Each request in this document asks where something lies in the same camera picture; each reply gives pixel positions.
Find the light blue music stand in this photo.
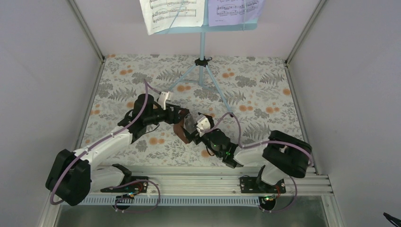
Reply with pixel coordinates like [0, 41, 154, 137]
[159, 0, 258, 117]

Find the lavender sheet music page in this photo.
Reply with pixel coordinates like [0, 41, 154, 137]
[208, 0, 265, 26]

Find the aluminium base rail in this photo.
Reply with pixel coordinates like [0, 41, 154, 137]
[128, 166, 333, 196]

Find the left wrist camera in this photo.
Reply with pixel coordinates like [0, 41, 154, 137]
[157, 91, 173, 110]

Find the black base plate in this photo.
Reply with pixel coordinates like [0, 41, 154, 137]
[239, 175, 286, 194]
[100, 176, 149, 194]

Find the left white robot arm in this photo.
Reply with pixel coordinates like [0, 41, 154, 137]
[45, 94, 189, 206]

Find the brown wooden metronome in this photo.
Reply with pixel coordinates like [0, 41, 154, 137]
[173, 116, 191, 144]

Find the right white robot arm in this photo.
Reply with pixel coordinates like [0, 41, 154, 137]
[184, 129, 313, 192]

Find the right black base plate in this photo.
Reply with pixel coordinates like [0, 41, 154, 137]
[239, 175, 286, 194]

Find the floral patterned table mat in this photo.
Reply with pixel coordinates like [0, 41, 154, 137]
[81, 54, 304, 167]

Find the clear plastic metronome cover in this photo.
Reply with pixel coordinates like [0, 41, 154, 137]
[183, 113, 197, 134]

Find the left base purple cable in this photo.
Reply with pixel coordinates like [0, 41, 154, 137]
[113, 179, 162, 214]

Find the white sheet music page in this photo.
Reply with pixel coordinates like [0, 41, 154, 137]
[139, 0, 205, 35]

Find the perforated cable tray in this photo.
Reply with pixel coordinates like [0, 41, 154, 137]
[78, 195, 267, 207]

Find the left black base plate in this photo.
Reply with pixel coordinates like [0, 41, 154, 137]
[100, 176, 149, 194]

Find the black object in corner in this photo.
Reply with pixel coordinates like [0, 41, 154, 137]
[383, 212, 401, 227]

